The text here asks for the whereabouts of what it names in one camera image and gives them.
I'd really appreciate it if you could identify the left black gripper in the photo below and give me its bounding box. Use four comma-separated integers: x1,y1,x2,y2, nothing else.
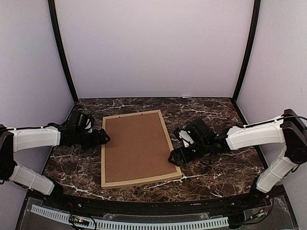
75,129,110,150

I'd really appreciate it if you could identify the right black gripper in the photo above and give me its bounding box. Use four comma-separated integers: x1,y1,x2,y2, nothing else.
168,139,210,166

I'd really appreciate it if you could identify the brown backing board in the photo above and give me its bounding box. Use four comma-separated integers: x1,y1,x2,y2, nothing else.
104,113,177,184

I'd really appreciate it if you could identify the light wooden picture frame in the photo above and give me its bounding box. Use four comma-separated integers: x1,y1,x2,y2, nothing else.
100,109,183,189

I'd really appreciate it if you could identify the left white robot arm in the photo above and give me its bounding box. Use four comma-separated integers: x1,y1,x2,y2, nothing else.
0,123,110,209

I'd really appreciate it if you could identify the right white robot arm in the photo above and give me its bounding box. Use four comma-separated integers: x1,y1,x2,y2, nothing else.
168,109,307,208

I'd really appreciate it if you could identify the small circuit board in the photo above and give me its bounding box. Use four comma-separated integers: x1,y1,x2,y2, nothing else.
69,215,90,228

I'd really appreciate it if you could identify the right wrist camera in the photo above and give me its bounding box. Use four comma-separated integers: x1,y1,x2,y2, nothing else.
174,119,210,148

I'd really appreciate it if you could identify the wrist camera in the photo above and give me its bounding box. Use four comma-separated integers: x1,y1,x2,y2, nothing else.
64,111,95,132
174,119,210,148

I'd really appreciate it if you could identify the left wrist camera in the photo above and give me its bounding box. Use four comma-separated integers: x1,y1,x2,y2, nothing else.
64,111,95,132

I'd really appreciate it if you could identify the black front rail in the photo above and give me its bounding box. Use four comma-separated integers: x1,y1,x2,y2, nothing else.
24,185,286,216

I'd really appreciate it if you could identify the white slotted cable duct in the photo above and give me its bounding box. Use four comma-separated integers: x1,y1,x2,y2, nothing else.
30,205,229,230

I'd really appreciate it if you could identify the left black corner post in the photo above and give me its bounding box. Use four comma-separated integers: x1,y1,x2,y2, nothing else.
47,0,79,103

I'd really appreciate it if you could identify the black corner post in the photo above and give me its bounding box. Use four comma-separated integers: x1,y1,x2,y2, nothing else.
232,0,261,104
47,0,79,103

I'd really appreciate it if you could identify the right black corner post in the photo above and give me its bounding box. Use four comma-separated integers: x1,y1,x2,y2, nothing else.
232,0,261,104

